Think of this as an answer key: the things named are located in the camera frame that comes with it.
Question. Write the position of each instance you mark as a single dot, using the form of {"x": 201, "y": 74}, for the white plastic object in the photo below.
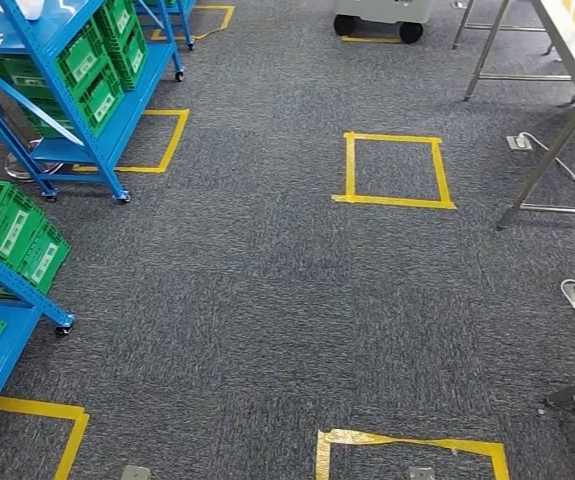
{"x": 31, "y": 8}

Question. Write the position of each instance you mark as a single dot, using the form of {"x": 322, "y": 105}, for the blue metal shelf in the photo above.
{"x": 12, "y": 338}
{"x": 92, "y": 154}
{"x": 186, "y": 23}

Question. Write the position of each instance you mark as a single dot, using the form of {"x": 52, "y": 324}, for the steel table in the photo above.
{"x": 567, "y": 40}

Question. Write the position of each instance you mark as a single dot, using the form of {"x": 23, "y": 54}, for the yellow floor tape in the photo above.
{"x": 392, "y": 438}
{"x": 392, "y": 201}
{"x": 42, "y": 409}
{"x": 227, "y": 16}
{"x": 174, "y": 132}

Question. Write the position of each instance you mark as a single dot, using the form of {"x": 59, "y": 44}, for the white wheeled cabinet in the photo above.
{"x": 382, "y": 10}

